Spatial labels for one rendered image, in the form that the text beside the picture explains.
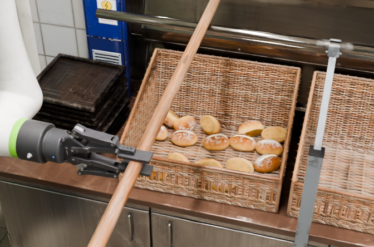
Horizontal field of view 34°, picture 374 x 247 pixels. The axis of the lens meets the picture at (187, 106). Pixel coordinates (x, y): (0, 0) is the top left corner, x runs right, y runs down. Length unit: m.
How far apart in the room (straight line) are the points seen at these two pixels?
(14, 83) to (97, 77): 0.83
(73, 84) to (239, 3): 0.66
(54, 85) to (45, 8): 0.36
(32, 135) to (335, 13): 1.19
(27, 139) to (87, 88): 0.86
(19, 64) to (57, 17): 1.03
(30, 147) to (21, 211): 1.04
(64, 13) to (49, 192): 0.70
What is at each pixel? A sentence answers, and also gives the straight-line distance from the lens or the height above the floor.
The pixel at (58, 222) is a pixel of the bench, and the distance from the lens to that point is 2.32.
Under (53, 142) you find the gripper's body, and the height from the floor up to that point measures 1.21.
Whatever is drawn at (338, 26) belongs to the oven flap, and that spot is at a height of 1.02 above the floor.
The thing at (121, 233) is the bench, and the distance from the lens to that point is 2.24.
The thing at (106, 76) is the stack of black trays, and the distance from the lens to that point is 2.24.
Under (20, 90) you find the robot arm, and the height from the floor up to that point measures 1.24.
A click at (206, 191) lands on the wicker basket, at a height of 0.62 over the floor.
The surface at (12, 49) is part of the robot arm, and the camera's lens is 1.41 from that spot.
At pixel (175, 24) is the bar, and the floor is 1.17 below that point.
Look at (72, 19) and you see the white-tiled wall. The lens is 2.42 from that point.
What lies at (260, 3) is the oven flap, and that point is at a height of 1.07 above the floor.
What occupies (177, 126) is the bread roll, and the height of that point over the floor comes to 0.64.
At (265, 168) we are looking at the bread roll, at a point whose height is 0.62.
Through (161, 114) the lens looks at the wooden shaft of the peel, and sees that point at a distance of 1.41.
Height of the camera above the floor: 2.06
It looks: 37 degrees down
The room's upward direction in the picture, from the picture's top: straight up
